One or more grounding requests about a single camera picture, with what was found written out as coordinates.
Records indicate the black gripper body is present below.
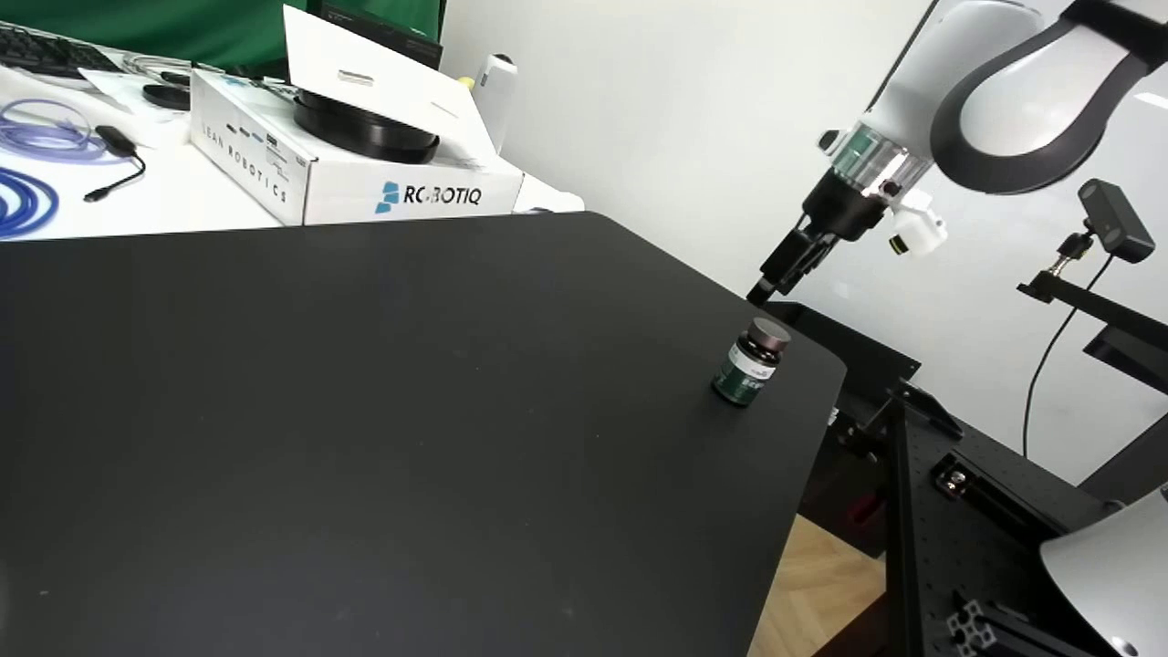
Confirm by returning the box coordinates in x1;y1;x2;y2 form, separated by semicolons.
797;171;888;253

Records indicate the dark green bottle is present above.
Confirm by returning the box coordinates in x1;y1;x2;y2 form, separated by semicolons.
712;317;792;409

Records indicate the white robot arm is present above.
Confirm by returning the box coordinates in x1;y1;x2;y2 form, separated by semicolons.
749;0;1168;305

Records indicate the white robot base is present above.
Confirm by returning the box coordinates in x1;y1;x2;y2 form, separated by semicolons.
1039;486;1168;657

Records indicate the black round disc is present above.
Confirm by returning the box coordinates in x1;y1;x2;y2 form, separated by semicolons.
291;90;437;164

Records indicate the white Robotiq cardboard box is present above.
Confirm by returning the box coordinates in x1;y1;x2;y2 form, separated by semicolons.
188;73;525;225

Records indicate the green cloth backdrop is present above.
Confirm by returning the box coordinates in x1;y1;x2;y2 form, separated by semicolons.
0;0;444;70

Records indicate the black keyboard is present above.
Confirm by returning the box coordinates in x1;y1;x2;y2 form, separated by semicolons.
0;25;117;75

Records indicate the black camera cable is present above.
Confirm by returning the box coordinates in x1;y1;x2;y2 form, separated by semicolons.
1017;247;1117;465

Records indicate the black side camera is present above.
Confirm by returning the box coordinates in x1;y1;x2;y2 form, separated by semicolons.
1075;180;1157;261

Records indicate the black aluminium frame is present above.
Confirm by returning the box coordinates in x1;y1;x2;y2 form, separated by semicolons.
775;301;1163;657

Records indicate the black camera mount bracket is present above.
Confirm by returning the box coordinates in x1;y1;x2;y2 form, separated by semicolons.
1021;269;1168;393

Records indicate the black adapter with cable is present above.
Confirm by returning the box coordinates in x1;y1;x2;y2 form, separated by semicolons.
85;125;148;204

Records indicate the blue coiled cable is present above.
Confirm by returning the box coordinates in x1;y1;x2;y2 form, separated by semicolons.
0;93;113;244

